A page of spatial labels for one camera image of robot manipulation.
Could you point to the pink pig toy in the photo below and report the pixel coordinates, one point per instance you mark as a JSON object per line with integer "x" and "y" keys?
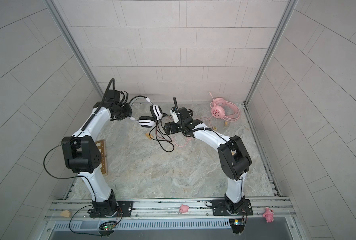
{"x": 183, "y": 209}
{"x": 268, "y": 215}

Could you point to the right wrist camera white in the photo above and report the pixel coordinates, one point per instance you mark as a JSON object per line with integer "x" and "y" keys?
{"x": 180, "y": 114}

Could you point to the pink pig toy centre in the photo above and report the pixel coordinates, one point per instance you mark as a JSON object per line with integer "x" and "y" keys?
{"x": 183, "y": 209}

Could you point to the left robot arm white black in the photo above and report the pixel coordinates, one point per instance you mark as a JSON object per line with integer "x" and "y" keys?
{"x": 84, "y": 158}

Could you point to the pink pig toy right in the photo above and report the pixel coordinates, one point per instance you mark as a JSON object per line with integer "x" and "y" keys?
{"x": 268, "y": 215}

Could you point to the right circuit board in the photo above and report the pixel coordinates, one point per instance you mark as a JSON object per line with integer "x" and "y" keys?
{"x": 237, "y": 225}

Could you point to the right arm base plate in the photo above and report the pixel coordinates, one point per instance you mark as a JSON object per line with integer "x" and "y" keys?
{"x": 228, "y": 208}

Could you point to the aluminium rail frame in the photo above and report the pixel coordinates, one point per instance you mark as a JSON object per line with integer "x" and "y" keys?
{"x": 200, "y": 208}

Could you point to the left circuit board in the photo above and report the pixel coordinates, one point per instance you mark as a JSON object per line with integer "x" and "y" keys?
{"x": 108, "y": 226}

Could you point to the small wooden block centre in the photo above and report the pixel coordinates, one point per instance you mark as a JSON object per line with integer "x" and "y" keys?
{"x": 149, "y": 136}

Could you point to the wooden chessboard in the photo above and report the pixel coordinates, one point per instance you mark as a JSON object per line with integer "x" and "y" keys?
{"x": 102, "y": 148}

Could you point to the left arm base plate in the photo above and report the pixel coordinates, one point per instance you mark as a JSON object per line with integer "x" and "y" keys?
{"x": 109, "y": 209}

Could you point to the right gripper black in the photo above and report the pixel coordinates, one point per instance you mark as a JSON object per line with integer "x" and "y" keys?
{"x": 174, "y": 129}

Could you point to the circuit board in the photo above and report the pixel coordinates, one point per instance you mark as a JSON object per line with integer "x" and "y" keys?
{"x": 108, "y": 226}
{"x": 237, "y": 225}

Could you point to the beige wooden piece on rail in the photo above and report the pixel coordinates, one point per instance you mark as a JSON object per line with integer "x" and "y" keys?
{"x": 66, "y": 214}

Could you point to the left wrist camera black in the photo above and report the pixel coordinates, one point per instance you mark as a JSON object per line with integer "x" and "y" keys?
{"x": 112, "y": 96}

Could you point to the pink headphones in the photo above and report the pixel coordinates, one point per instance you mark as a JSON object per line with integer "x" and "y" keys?
{"x": 218, "y": 106}

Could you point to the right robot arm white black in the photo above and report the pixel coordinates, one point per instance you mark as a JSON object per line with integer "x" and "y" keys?
{"x": 235, "y": 162}

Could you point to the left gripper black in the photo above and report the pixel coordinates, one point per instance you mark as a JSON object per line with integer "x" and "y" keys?
{"x": 129, "y": 112}

